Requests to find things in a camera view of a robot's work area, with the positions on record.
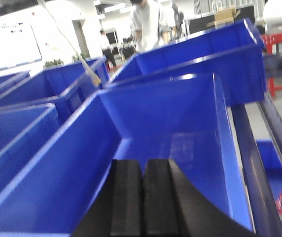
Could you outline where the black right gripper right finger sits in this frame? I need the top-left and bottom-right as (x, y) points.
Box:
(144, 159), (256, 237)

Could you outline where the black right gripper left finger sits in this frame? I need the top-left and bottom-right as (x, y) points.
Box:
(71, 159), (143, 237)

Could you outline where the blue bin, front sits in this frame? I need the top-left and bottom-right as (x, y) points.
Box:
(0, 74), (254, 237)

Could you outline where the blue bin, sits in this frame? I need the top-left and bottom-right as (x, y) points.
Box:
(0, 57), (109, 123)
(0, 74), (254, 237)
(0, 103), (61, 192)
(106, 19), (266, 106)

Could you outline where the blue bin, near left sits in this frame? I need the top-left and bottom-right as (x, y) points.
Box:
(0, 103), (61, 192)

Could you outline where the blue bin, rear left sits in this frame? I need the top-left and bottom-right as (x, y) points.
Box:
(0, 57), (109, 123)

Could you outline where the blue bin, rear right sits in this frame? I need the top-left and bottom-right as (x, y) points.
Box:
(106, 19), (266, 106)

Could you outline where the person in white shirt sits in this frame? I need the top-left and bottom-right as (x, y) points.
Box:
(130, 0), (176, 53)

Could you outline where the cardboard box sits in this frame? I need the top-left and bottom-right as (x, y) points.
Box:
(206, 8), (241, 28)

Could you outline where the red metal frame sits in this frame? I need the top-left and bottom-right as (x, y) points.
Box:
(262, 32), (282, 98)

